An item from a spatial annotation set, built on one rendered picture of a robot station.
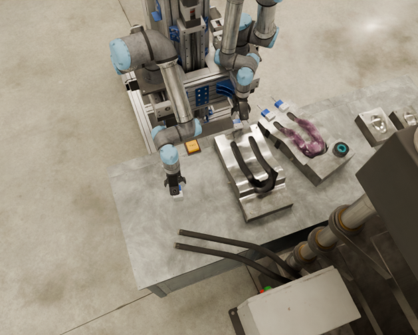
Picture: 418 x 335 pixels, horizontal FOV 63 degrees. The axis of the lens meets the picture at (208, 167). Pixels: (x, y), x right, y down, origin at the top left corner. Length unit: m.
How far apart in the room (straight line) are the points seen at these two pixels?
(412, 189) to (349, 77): 2.90
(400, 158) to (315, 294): 0.54
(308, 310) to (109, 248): 1.85
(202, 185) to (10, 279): 1.63
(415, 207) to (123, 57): 1.09
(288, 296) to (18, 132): 2.79
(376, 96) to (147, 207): 1.57
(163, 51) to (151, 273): 1.04
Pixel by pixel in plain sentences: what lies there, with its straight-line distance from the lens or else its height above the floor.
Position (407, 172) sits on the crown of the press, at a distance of 0.75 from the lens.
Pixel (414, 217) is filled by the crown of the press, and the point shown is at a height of 1.91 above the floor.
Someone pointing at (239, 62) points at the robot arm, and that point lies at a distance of 1.78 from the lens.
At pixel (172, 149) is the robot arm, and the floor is 1.28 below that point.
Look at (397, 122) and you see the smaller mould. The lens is 2.34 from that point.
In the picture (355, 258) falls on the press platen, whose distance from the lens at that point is 1.40.
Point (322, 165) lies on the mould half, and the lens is 1.93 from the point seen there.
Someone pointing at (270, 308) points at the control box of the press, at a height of 1.47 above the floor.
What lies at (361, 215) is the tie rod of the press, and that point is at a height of 1.66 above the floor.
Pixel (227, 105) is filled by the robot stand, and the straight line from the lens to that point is 2.90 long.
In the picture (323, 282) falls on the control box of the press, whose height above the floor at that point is 1.47.
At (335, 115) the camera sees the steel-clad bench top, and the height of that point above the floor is 0.80.
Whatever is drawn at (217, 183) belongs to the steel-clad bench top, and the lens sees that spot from 1.91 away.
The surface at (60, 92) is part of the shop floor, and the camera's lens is 3.50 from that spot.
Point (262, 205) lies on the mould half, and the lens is 1.82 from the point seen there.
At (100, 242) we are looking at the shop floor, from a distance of 2.74.
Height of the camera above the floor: 2.56
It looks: 65 degrees down
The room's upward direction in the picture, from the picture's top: 1 degrees clockwise
